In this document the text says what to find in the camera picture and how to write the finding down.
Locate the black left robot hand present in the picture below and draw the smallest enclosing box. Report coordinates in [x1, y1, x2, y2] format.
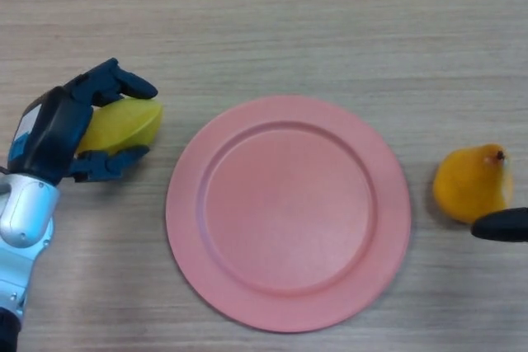
[7, 58, 160, 184]

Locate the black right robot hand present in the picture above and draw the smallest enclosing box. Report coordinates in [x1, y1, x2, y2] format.
[471, 206, 528, 242]

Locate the yellow starfruit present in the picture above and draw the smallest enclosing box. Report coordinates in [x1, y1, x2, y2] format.
[76, 98, 165, 154]

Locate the pink round plate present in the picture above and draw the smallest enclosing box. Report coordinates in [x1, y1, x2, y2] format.
[165, 95, 413, 333]

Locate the orange yellow pear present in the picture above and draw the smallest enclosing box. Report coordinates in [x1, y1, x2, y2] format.
[432, 143, 515, 224]

